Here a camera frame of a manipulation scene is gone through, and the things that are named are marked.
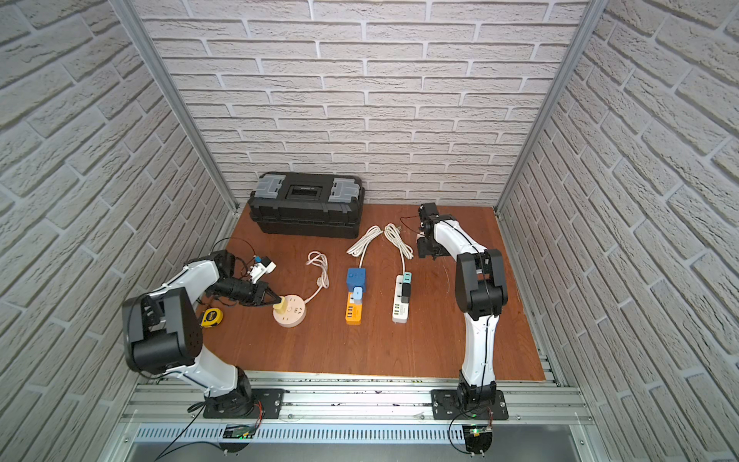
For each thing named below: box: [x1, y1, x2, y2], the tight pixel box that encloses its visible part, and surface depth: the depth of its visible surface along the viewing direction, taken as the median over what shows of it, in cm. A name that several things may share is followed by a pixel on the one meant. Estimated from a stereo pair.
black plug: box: [397, 282, 411, 304], surface depth 89 cm
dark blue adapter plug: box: [346, 267, 366, 293], surface depth 91 cm
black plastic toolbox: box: [248, 172, 365, 239], surface depth 102 cm
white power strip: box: [392, 274, 409, 324], surface depth 91 cm
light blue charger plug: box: [353, 286, 363, 306], surface depth 89 cm
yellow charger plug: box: [273, 296, 288, 315], surface depth 87 cm
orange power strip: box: [345, 291, 363, 326], surface depth 89 cm
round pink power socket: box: [272, 293, 307, 329], surface depth 89 cm
